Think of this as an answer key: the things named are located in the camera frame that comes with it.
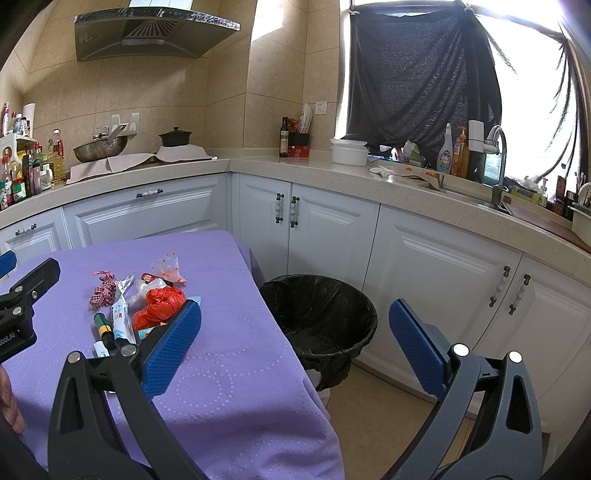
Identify white corner cabinet doors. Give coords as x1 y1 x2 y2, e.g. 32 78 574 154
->
230 173 380 289

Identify red small bottle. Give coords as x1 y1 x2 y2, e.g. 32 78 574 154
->
140 273 158 284

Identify cooking oil bottle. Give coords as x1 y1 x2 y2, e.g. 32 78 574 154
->
48 129 66 185

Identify steel wok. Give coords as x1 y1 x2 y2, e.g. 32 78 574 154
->
73 123 137 163

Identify range hood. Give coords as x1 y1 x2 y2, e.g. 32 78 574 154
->
74 6 242 61

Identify condiment rack with bottles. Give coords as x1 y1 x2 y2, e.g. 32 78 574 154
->
1 102 53 210

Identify cardboard stove cover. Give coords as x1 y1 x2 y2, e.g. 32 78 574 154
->
66 144 211 185

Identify red checkered ribbon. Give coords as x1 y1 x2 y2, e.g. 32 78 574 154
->
89 270 116 310

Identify black pot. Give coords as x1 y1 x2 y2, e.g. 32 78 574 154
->
159 126 191 147

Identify white lidded bucket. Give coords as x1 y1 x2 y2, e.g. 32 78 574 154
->
331 138 369 167

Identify chrome faucet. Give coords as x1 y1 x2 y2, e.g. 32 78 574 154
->
467 120 507 208

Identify clear crumpled plastic bag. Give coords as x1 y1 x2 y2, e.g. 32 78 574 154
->
128 278 167 308

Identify orange dotted clear bag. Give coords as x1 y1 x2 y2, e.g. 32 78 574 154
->
150 252 186 284

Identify red black utensil holder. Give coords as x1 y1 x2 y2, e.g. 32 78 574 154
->
287 132 311 158

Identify person's left hand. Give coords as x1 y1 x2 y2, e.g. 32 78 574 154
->
0 366 25 435

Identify orange detergent bottle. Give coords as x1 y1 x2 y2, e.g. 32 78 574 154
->
451 126 469 178

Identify white drawer cabinet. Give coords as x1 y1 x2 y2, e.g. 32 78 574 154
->
1 174 228 262

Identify dark sauce bottle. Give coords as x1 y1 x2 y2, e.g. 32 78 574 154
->
280 117 290 158

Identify black trash bin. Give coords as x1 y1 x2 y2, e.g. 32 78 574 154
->
259 274 379 391

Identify purple tablecloth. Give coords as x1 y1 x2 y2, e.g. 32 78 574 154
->
5 230 344 479

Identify light blue comb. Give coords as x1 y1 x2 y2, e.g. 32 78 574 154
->
186 296 201 306

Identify orange plastic bag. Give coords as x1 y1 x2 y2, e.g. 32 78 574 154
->
132 286 186 332

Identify white right cabinet doors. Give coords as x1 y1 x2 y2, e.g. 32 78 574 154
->
360 206 590 461

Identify dark window curtain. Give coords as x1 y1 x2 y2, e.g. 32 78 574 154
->
343 1 502 156

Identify white spray bottle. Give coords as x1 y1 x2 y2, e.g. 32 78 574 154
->
437 123 454 174

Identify white blue toothpaste tube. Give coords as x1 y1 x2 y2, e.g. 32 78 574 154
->
111 274 136 345

